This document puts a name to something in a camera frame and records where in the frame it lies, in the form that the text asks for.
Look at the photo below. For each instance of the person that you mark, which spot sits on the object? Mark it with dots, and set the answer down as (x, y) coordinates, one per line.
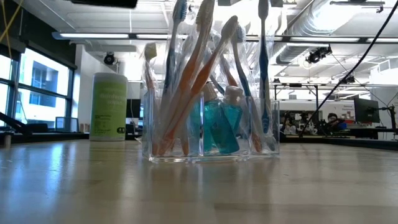
(290, 127)
(334, 119)

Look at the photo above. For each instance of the silver ventilation duct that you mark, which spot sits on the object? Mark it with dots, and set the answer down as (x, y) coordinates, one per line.
(298, 28)

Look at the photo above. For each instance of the green disinfecting wipes canister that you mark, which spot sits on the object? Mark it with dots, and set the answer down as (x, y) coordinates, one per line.
(109, 109)

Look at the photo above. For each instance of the black diagonal strut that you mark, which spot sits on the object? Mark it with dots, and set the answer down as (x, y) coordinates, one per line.
(12, 123)

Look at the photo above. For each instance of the small silver post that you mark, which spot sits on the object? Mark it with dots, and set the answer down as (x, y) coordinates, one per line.
(7, 140)

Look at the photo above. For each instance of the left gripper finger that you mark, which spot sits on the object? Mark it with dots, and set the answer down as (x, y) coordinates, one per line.
(105, 2)

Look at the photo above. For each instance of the black desk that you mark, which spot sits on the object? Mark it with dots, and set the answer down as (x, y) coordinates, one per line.
(373, 132)

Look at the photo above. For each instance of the small black monitor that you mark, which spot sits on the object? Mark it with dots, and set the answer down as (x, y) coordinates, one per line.
(133, 108)

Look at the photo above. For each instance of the black computer monitor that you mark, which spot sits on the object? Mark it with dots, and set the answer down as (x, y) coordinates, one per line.
(367, 110)

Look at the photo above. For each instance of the clear acrylic organizer box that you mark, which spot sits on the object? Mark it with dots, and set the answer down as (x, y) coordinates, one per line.
(146, 130)

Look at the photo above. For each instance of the background robot arms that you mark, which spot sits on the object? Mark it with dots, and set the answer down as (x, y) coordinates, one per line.
(306, 121)

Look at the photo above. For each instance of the blue mouthwash bottle white cap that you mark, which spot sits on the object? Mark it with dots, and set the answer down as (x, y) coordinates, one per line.
(233, 115)
(217, 127)

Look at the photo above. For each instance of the black ceiling camera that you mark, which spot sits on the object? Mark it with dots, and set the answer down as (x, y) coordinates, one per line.
(109, 59)

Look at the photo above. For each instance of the long ceiling light bar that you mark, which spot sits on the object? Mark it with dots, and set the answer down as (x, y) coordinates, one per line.
(93, 35)
(323, 39)

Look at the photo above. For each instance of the open laptop screen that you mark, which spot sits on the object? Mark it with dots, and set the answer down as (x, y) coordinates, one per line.
(66, 124)

